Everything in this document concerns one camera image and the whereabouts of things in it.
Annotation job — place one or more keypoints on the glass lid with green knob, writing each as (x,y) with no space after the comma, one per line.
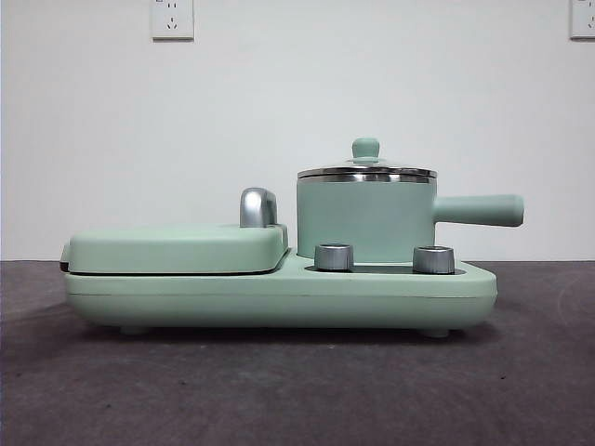
(366,148)

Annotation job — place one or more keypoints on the silver control dial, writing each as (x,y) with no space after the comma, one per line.
(333,257)
(433,259)

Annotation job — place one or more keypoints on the mint green breakfast machine base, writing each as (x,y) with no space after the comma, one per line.
(279,302)

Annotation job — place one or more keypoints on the mint green griddle cover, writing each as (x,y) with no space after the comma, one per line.
(172,248)

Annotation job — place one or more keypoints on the white wall socket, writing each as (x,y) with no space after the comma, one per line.
(172,21)
(583,18)

